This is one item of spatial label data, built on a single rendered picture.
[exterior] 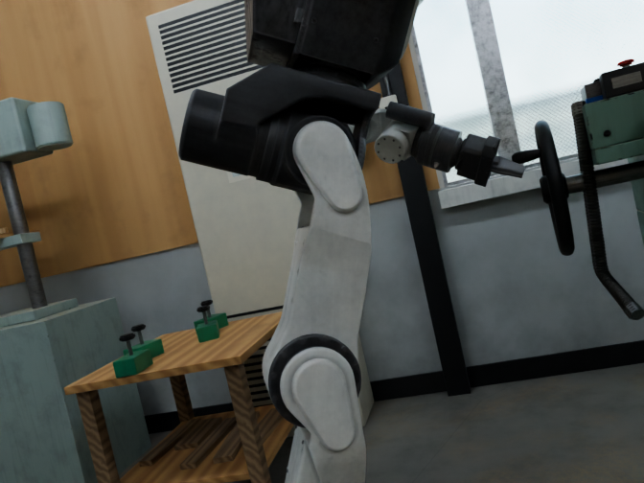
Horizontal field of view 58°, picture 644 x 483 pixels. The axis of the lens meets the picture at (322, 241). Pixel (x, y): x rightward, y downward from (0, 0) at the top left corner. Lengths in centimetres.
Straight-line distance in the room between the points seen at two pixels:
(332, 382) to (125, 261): 219
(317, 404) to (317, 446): 6
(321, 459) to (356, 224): 35
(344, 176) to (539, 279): 178
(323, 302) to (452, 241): 167
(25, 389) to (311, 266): 181
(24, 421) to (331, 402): 185
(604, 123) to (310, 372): 75
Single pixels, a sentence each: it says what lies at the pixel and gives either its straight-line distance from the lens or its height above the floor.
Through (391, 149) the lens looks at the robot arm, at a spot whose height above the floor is 96.
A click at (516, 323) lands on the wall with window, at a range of 260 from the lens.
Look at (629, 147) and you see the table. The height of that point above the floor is 86.
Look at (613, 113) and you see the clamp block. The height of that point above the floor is 93.
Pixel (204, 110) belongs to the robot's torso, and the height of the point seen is 105.
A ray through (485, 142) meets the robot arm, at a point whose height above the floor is 93.
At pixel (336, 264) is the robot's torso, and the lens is 90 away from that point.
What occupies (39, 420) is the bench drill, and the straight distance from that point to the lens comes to 255.
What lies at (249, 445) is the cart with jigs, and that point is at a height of 26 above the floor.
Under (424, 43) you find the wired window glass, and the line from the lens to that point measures 266.
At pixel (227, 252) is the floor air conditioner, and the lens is 241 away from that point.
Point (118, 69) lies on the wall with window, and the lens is 298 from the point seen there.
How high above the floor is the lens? 86
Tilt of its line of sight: 3 degrees down
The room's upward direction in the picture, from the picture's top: 13 degrees counter-clockwise
